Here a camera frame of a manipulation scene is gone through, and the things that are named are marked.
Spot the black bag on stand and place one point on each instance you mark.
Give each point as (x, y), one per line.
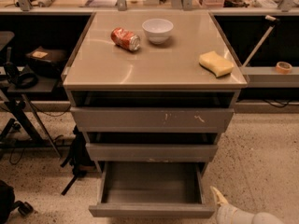
(47, 62)

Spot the grey drawer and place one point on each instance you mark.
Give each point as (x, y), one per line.
(151, 189)
(154, 111)
(153, 147)

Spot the white bowl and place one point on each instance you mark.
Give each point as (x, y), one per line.
(157, 31)

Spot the red crushed soda can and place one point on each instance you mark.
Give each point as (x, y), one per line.
(125, 39)

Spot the black object floor corner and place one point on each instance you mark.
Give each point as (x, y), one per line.
(9, 204)

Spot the grey middle drawer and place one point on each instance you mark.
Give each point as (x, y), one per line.
(153, 147)

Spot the grey drawer cabinet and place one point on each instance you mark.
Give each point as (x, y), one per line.
(100, 65)

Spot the tape roll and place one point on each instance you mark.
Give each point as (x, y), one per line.
(283, 68)

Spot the grey top drawer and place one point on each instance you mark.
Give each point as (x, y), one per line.
(154, 111)

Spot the black headphones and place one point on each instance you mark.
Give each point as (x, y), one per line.
(20, 80)

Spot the grey bottom drawer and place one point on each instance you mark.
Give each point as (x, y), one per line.
(151, 189)

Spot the yellow sponge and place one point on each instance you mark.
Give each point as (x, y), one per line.
(216, 64)

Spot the white padded gripper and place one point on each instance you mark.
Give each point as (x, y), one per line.
(224, 213)

